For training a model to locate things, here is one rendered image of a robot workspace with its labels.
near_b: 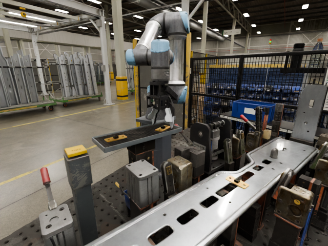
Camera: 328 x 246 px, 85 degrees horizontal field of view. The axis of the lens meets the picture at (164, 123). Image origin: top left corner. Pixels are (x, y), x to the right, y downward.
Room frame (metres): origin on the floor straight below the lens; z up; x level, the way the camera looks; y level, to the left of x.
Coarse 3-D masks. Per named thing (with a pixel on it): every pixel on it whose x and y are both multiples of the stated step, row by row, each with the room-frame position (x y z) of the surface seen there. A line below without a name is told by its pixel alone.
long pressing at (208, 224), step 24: (264, 144) 0.97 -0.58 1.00; (288, 144) 0.97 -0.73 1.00; (264, 168) 0.71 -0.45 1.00; (192, 192) 0.55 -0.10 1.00; (240, 192) 0.55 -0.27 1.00; (264, 192) 0.55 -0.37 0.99; (144, 216) 0.44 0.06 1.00; (168, 216) 0.44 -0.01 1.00; (216, 216) 0.44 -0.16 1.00; (96, 240) 0.36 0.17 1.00; (120, 240) 0.36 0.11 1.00; (144, 240) 0.36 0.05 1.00; (168, 240) 0.36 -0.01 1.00; (192, 240) 0.36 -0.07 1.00
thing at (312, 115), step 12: (312, 84) 1.06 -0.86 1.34; (300, 96) 1.10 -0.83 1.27; (312, 96) 1.05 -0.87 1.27; (324, 96) 1.01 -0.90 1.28; (300, 108) 1.09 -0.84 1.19; (312, 108) 1.04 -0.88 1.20; (300, 120) 1.08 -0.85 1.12; (312, 120) 1.03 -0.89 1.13; (300, 132) 1.07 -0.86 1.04; (312, 132) 1.02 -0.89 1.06
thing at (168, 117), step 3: (165, 108) 0.75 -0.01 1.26; (168, 108) 0.76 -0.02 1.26; (165, 111) 0.75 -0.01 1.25; (168, 111) 0.76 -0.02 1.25; (168, 114) 0.75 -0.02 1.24; (171, 114) 0.75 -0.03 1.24; (165, 117) 0.73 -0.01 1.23; (168, 117) 0.74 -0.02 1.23; (171, 117) 0.75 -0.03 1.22; (165, 120) 0.72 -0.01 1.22; (168, 120) 0.74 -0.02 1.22; (171, 120) 0.75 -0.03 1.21; (171, 123) 0.75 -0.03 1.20; (171, 126) 0.75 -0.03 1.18
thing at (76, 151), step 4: (68, 148) 0.57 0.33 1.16; (72, 148) 0.57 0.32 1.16; (76, 148) 0.57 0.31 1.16; (80, 148) 0.57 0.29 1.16; (84, 148) 0.57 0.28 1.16; (68, 152) 0.54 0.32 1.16; (72, 152) 0.54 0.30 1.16; (76, 152) 0.54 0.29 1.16; (80, 152) 0.55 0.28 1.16; (84, 152) 0.56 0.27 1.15; (68, 156) 0.53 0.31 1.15; (72, 156) 0.53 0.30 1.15
